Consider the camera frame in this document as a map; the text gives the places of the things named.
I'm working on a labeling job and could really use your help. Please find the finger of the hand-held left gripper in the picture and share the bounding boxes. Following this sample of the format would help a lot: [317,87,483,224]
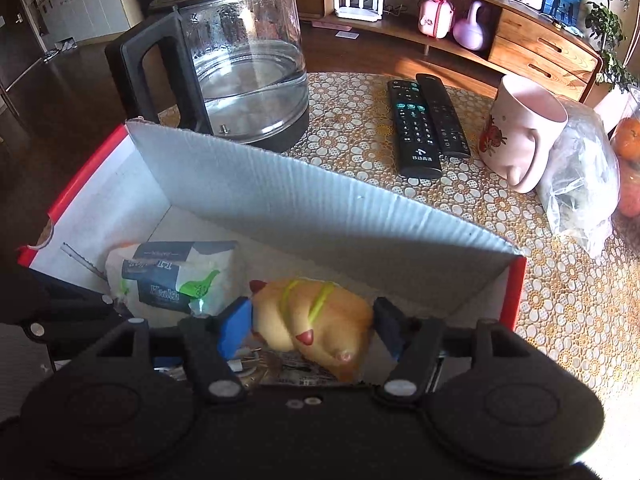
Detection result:
[0,266,136,348]

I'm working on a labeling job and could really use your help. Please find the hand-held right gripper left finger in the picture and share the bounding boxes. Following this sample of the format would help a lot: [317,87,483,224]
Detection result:
[97,296,257,405]

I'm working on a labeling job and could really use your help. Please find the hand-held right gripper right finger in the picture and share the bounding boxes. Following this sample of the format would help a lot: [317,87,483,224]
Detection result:
[372,296,531,405]

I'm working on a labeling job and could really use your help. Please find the yellow pig toy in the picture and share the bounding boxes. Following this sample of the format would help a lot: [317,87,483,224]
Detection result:
[249,277,376,383]

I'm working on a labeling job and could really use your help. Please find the white printed plastic bag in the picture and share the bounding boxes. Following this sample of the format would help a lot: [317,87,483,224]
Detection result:
[105,240,246,317]

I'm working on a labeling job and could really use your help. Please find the red cardboard box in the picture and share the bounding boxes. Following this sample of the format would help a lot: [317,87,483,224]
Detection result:
[17,119,528,391]

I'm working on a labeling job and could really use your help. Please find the black remote coloured buttons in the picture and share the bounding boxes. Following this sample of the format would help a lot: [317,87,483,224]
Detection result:
[387,79,443,181]

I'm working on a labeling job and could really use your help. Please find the plain black remote control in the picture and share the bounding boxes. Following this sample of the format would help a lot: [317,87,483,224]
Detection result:
[416,73,472,159]

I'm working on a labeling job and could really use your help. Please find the white mug with strawberry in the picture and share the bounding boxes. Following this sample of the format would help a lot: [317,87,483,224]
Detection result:
[477,74,569,194]

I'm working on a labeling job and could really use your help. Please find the clear plastic bag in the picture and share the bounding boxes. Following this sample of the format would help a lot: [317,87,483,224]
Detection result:
[537,97,621,258]

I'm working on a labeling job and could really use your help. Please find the glass electric kettle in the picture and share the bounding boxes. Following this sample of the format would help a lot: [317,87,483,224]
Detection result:
[104,0,311,153]

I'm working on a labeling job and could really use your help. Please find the red apple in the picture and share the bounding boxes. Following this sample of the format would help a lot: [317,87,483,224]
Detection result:
[617,160,640,218]

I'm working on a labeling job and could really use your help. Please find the white storage cabinet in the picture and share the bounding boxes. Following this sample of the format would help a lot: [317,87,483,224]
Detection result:
[37,0,131,46]

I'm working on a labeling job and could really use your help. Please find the orange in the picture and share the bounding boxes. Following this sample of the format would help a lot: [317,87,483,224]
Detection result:
[611,117,640,162]

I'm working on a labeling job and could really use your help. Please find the purple swan ornament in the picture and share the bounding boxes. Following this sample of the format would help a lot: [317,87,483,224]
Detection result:
[452,0,491,52]

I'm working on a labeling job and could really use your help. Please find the pink pig-shaped case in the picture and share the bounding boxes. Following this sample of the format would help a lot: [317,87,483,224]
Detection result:
[417,0,456,40]

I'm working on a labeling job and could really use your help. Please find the wooden television cabinet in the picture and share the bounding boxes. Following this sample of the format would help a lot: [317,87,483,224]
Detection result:
[272,0,603,103]

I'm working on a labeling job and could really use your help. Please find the white router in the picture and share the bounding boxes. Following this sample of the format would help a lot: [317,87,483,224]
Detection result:
[332,0,386,22]

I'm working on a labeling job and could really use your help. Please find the tall potted tree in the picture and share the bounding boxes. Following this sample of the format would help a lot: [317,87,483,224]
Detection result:
[575,0,636,133]

